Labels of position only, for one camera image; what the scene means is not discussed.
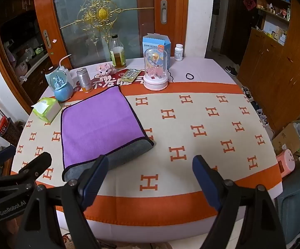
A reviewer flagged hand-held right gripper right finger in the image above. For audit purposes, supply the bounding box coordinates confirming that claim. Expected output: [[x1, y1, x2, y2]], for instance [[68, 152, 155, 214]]
[[192, 155, 287, 249]]

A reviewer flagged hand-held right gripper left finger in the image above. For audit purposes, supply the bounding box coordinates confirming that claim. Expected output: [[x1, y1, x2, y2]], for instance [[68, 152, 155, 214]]
[[16, 155, 109, 249]]

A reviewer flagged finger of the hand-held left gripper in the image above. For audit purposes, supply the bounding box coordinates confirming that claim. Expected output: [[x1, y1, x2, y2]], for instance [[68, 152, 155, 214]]
[[0, 145, 17, 179], [17, 151, 52, 184]]

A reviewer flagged purple and grey towel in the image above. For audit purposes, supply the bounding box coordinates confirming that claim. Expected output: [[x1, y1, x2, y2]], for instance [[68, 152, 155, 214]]
[[61, 85, 155, 183]]

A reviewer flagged red container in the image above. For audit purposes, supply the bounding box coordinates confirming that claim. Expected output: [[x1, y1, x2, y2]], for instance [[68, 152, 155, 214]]
[[0, 116, 9, 136]]

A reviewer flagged green tissue pack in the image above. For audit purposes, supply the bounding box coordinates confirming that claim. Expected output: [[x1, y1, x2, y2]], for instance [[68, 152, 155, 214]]
[[31, 97, 64, 123]]

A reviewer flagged orange patterned cream blanket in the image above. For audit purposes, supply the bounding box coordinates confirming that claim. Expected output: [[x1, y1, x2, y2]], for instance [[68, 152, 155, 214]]
[[10, 82, 283, 224]]

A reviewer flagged blue snow globe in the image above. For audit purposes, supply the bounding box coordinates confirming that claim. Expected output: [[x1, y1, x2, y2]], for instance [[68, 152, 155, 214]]
[[45, 66, 75, 102]]

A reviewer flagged pink plastic stool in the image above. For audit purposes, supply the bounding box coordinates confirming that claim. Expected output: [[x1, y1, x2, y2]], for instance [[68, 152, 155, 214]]
[[276, 149, 295, 178]]

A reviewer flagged row of shoes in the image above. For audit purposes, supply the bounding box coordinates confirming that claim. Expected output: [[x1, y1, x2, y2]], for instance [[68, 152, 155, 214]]
[[241, 85, 275, 136]]

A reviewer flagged teal chair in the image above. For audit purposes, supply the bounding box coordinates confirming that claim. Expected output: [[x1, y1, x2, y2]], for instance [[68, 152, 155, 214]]
[[277, 176, 300, 245]]

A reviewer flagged brown cardboard box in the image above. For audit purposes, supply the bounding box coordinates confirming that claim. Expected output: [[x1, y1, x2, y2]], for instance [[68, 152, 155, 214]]
[[271, 120, 300, 159]]

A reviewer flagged silver metal can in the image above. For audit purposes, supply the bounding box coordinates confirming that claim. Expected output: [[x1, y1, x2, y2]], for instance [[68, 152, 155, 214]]
[[76, 68, 93, 93]]

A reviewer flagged red printed mat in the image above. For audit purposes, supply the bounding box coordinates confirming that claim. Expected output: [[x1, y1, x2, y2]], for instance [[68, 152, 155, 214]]
[[79, 69, 175, 93]]

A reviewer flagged dark wooden display cabinet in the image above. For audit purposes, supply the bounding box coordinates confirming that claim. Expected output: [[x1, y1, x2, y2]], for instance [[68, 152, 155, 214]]
[[0, 2, 52, 105]]

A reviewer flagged silver pill blister pack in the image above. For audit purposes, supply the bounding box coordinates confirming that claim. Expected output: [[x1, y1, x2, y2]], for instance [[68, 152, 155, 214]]
[[119, 69, 141, 82]]

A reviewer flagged pink block toy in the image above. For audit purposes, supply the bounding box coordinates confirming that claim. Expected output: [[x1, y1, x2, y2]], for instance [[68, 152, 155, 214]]
[[96, 63, 115, 77]]

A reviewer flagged black sneaker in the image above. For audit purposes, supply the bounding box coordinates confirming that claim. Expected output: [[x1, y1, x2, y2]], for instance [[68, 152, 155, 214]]
[[225, 66, 239, 77]]

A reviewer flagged clear dome pink base ornament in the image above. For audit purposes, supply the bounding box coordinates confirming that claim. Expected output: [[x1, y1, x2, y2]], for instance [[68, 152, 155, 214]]
[[143, 45, 169, 91]]

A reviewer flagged glass bottle with amber liquid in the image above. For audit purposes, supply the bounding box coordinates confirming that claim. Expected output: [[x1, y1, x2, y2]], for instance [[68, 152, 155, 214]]
[[109, 34, 127, 70]]

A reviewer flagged white pill bottle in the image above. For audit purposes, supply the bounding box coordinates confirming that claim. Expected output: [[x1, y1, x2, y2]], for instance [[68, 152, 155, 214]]
[[174, 44, 184, 62]]

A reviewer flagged wooden shelf cabinet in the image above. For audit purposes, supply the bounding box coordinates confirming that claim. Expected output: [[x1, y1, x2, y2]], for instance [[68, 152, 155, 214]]
[[237, 0, 300, 136]]

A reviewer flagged blue carton box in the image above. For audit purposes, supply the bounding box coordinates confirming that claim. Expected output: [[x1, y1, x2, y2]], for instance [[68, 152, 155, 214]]
[[142, 33, 172, 69]]

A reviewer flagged glass door with gold ornament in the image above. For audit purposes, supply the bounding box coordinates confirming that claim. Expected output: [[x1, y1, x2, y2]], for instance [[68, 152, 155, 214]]
[[33, 0, 190, 70]]

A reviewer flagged white charger cable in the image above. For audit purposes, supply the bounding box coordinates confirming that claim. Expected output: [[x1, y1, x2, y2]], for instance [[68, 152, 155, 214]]
[[58, 54, 73, 73]]

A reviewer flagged silver door handle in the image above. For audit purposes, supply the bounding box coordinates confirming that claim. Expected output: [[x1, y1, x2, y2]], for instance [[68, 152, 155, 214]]
[[160, 0, 168, 24], [43, 30, 52, 49]]

